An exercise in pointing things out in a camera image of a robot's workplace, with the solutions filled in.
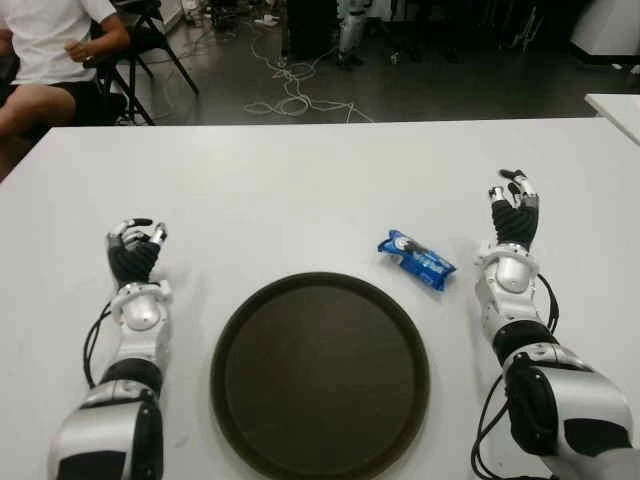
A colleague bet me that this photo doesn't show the white cable on floor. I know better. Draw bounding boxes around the white cable on floor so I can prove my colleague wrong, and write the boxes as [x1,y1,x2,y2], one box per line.
[243,34,375,124]

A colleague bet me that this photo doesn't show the white side table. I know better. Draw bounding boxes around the white side table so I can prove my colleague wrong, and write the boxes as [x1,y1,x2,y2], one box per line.
[584,92,640,140]

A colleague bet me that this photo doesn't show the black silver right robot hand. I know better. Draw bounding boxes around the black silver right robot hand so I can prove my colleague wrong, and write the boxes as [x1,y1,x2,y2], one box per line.
[487,167,542,249]

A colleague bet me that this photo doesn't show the white cabinet with black base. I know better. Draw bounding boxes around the white cabinet with black base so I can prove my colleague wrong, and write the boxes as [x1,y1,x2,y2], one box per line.
[569,0,640,57]

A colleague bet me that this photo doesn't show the round dark brown tray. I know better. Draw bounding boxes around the round dark brown tray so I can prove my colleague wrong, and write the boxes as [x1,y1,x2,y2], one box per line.
[209,271,431,480]

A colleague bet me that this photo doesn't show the black right forearm cable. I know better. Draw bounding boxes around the black right forearm cable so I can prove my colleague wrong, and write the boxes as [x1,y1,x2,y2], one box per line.
[535,272,562,334]

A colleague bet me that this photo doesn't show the black folding chair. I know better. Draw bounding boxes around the black folding chair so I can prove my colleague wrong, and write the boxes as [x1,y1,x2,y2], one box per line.
[82,0,200,126]

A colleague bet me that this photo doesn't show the silver humanoid robot legs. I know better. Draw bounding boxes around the silver humanoid robot legs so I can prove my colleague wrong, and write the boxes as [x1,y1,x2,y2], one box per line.
[336,0,370,72]

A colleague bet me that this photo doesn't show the black left forearm cable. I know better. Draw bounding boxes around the black left forearm cable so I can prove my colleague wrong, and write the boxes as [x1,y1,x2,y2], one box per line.
[82,298,119,389]

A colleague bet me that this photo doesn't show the black forearm cable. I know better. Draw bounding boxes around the black forearm cable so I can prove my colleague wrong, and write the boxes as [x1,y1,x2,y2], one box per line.
[82,298,119,389]
[535,272,562,334]

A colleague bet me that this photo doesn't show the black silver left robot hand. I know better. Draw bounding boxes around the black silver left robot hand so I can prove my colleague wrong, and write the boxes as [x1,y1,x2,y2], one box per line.
[103,216,169,290]

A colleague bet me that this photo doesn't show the blue Oreo cookie packet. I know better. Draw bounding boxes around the blue Oreo cookie packet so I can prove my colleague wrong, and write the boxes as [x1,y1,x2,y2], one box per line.
[376,229,458,297]

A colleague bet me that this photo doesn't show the black right elbow cable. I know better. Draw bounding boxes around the black right elbow cable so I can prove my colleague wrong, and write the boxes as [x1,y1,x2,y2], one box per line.
[469,372,512,480]

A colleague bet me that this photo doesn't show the folded metal stand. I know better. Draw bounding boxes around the folded metal stand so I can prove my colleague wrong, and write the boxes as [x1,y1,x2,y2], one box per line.
[509,0,547,54]

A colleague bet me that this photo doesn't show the seated person in white shirt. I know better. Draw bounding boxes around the seated person in white shirt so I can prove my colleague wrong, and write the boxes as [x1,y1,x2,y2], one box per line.
[0,0,132,146]

